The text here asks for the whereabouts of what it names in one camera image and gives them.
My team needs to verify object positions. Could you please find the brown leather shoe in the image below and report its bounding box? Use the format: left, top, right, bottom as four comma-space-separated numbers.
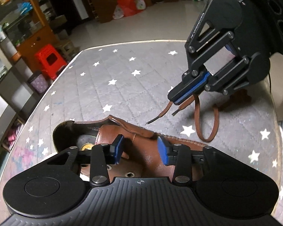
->
52, 115, 210, 183

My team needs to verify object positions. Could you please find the brown shoelace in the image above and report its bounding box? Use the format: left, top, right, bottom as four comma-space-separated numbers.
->
145, 94, 219, 143

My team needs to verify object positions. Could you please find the grey star-patterned table mat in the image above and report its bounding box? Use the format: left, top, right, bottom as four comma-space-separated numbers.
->
0, 40, 283, 223

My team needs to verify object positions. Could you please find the red folding laundry basket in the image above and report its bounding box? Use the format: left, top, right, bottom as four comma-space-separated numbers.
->
112, 0, 147, 20

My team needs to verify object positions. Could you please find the purple patterned bin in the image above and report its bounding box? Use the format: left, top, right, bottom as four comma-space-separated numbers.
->
28, 71, 48, 94

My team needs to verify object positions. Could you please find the red plastic stool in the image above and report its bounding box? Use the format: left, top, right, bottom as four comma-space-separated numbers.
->
35, 44, 67, 81

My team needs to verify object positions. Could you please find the wooden display cabinet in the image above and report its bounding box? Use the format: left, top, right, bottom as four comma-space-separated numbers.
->
0, 0, 58, 71

